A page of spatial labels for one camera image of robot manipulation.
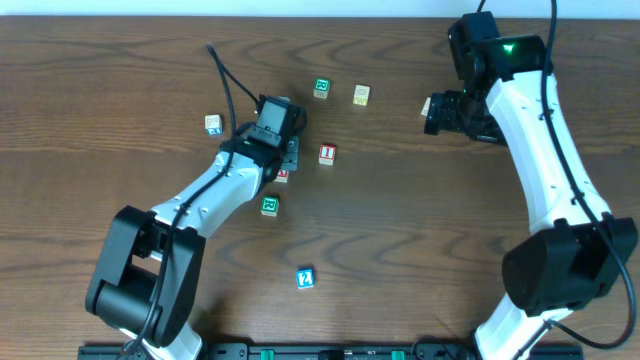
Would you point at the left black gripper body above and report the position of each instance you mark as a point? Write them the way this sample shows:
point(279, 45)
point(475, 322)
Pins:
point(291, 154)

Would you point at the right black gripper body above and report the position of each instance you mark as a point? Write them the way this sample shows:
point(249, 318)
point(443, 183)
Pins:
point(432, 114)

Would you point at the red letter A block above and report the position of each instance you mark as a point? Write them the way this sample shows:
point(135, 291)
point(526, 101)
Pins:
point(282, 176)

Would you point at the red letter I block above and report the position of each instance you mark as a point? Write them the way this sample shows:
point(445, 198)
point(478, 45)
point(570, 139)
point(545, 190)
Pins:
point(327, 154)

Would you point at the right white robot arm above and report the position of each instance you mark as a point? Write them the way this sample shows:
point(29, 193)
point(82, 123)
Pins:
point(577, 249)

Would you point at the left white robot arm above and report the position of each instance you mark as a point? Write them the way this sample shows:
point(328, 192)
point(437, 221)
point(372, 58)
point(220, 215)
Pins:
point(145, 280)

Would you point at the plain wooden letter block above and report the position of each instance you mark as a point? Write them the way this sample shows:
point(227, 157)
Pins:
point(425, 109)

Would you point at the near green R block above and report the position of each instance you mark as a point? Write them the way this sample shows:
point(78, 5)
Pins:
point(270, 206)

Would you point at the far green letter block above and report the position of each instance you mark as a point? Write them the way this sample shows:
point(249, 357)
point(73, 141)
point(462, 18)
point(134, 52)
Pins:
point(321, 88)

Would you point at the blue sided wooden block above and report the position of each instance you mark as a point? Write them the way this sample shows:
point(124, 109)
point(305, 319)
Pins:
point(213, 124)

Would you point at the yellow letter block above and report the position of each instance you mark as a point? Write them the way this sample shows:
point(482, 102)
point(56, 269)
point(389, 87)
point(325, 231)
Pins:
point(361, 95)

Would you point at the blue number 2 block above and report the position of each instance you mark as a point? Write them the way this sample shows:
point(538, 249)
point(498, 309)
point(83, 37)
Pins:
point(305, 278)

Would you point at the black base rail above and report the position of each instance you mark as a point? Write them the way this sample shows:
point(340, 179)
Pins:
point(421, 351)

